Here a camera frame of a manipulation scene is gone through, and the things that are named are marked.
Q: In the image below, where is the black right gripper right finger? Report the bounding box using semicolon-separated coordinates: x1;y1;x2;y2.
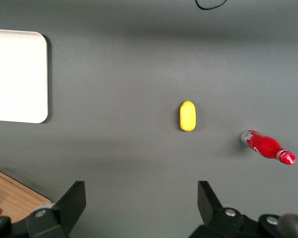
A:
188;180;259;238

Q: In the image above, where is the red coke bottle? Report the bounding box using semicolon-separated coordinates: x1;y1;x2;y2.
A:
240;128;297;166

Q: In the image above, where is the yellow lemon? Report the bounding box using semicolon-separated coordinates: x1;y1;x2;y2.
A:
179;100;197;132

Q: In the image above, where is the thin black looped cable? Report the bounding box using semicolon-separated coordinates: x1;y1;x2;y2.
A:
195;0;228;11

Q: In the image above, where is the wooden drawer cabinet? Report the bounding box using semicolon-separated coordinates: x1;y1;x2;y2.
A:
0;166;52;224

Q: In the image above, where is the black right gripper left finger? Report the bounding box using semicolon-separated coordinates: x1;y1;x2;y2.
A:
26;180;87;238

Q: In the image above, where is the white rectangular tray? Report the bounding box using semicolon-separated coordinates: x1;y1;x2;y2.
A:
0;28;49;124

